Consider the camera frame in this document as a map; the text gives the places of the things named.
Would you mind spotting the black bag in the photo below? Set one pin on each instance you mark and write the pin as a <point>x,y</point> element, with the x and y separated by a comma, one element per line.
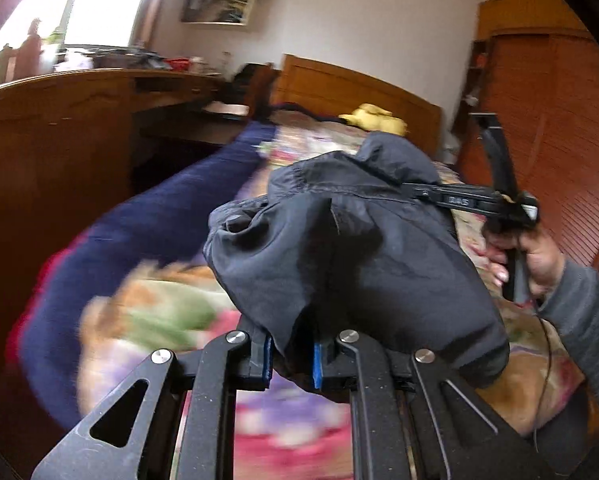
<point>244,80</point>

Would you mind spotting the dark navy jacket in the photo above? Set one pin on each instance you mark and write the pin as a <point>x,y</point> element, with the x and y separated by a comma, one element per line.
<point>359,260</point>

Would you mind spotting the red basket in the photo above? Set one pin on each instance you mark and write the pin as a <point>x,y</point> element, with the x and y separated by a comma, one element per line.
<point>178,64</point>

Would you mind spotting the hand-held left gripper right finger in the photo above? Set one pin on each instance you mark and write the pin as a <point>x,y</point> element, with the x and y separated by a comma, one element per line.
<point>318,366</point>

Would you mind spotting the person's right forearm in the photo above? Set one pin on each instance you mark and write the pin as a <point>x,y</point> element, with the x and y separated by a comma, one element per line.
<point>589,330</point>

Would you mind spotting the yellow plush toy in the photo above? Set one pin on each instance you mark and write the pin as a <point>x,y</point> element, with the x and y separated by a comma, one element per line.
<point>372,117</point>

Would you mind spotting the person's right hand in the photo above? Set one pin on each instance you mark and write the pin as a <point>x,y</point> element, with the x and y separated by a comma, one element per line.
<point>539,260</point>

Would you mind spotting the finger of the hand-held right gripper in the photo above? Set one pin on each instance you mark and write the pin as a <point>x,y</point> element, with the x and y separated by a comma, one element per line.
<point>454,201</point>

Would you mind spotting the wooden chair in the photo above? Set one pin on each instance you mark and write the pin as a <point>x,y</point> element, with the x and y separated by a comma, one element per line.
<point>265,92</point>

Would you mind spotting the wooden bed headboard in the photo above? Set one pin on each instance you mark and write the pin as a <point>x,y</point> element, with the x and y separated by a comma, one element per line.
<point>349,87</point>

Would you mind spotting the floral printed blanket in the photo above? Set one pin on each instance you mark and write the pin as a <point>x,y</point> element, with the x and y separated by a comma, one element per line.
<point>169,320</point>

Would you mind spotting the wooden desk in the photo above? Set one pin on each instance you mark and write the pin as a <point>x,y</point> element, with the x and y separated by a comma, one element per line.
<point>54,160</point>

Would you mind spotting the navy blue fleece blanket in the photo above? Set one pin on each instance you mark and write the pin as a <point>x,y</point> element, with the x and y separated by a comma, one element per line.
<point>129,240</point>

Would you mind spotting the wooden wardrobe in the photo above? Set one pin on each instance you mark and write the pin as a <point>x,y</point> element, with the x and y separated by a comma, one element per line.
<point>549,125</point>

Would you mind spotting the white paper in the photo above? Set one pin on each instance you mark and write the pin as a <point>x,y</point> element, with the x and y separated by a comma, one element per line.
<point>227,109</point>

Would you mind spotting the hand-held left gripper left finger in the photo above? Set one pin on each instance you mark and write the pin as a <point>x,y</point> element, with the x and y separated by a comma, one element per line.
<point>260,366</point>

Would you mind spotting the window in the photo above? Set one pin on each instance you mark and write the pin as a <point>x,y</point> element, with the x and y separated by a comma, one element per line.
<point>89,5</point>

